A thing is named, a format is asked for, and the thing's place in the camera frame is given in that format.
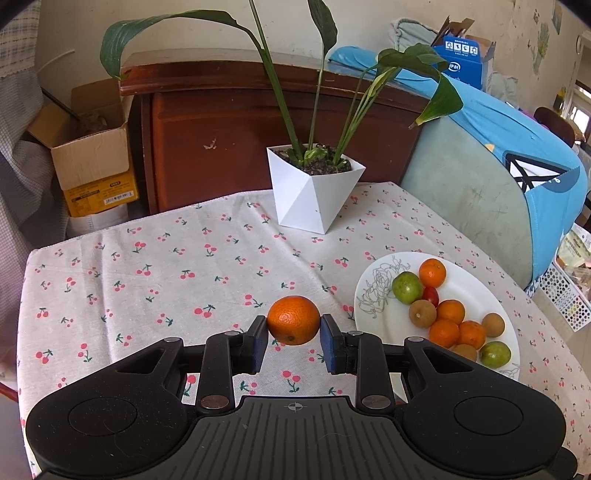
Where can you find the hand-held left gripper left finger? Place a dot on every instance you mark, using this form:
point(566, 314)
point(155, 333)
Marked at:
point(262, 344)

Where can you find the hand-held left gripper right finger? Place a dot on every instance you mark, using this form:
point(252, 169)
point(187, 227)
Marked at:
point(328, 344)

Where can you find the orange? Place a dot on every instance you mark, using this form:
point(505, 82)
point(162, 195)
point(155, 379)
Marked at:
point(472, 334)
point(293, 321)
point(444, 333)
point(432, 272)
point(451, 311)

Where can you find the white plate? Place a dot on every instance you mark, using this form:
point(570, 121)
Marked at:
point(392, 332)

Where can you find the brown kiwi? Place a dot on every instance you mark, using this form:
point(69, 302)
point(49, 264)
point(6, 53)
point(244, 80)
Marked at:
point(464, 353)
point(493, 324)
point(422, 314)

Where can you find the green jujube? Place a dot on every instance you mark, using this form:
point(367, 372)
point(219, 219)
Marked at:
point(407, 287)
point(495, 354)

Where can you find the red cherry tomato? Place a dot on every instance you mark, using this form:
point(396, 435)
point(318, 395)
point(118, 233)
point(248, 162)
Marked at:
point(431, 296)

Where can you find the cherry print tablecloth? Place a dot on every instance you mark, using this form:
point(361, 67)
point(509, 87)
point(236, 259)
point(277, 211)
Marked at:
point(138, 277)

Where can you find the white faceted plant pot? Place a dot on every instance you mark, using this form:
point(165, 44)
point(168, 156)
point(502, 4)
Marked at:
point(304, 198)

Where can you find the grey-green chair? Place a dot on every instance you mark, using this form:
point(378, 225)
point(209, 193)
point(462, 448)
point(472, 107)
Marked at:
point(461, 184)

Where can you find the white bucket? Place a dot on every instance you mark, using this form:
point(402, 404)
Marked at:
point(92, 224)

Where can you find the brown wooden cabinet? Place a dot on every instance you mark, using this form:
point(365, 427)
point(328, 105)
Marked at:
point(207, 115)

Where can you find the white perforated basket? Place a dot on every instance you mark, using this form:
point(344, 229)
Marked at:
point(565, 295)

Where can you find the open cardboard box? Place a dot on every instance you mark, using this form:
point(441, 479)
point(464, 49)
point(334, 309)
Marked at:
point(92, 161)

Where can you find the printed paper packet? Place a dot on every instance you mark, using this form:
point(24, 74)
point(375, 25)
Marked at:
point(577, 249)

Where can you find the blue and white carton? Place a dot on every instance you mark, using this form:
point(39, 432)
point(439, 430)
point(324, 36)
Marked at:
point(461, 64)

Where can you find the checked grey cloth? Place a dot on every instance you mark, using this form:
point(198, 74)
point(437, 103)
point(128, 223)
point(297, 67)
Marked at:
point(23, 138)

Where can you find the dark wooden chair back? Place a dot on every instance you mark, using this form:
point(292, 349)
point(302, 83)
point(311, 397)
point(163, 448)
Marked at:
point(554, 122)

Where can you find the pale blue pillow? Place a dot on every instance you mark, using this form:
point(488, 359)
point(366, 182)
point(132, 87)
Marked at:
point(408, 32)

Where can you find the green leafy plant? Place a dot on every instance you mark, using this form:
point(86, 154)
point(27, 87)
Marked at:
point(138, 27)

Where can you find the window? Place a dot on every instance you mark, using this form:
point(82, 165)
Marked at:
point(582, 106)

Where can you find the wall sticker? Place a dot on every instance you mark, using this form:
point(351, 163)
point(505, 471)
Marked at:
point(541, 44)

